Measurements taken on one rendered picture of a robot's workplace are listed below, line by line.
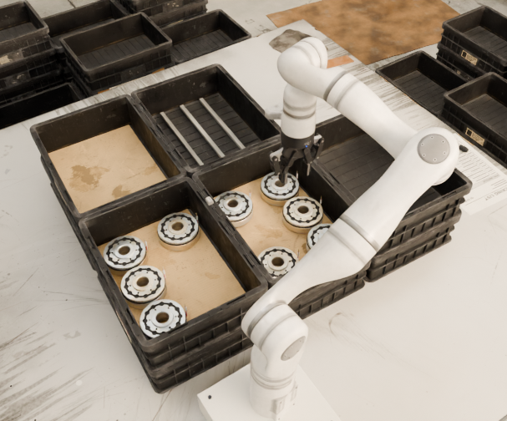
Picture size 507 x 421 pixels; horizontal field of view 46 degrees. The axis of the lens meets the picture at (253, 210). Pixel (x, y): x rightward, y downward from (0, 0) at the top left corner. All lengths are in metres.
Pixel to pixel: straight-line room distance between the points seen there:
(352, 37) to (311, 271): 2.86
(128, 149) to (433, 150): 0.98
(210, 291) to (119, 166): 0.51
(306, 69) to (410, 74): 1.94
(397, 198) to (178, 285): 0.61
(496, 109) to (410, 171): 1.74
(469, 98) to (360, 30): 1.28
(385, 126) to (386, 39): 2.68
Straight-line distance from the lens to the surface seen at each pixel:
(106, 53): 2.84
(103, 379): 1.50
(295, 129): 1.28
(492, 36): 3.28
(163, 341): 1.26
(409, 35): 3.90
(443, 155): 1.09
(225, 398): 1.36
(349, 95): 1.15
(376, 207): 1.07
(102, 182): 1.71
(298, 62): 1.17
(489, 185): 1.95
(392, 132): 1.17
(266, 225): 1.55
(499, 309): 1.66
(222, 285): 1.43
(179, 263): 1.48
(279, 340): 1.05
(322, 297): 1.50
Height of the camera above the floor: 2.00
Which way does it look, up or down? 48 degrees down
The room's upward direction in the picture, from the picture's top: 1 degrees counter-clockwise
